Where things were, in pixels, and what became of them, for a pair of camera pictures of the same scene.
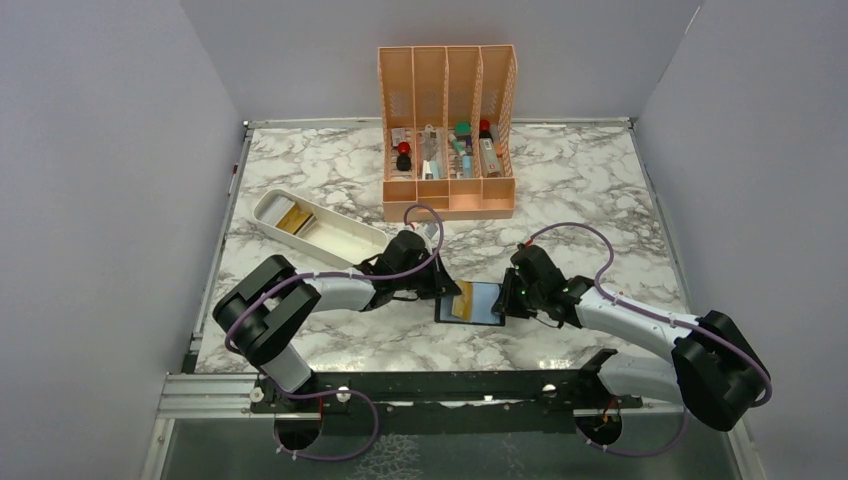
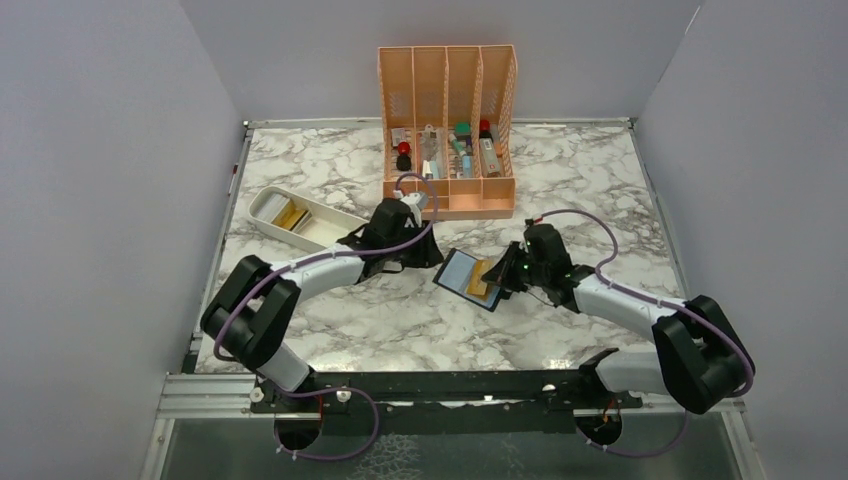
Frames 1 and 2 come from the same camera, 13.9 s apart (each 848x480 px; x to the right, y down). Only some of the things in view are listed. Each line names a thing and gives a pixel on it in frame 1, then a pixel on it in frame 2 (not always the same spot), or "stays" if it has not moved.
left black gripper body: (427, 282) to (414, 254)
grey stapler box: (489, 151) stays
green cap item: (463, 128) stays
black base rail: (445, 405) stays
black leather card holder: (484, 296) to (454, 275)
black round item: (403, 162) stays
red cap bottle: (485, 132) stays
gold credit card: (462, 304) to (476, 286)
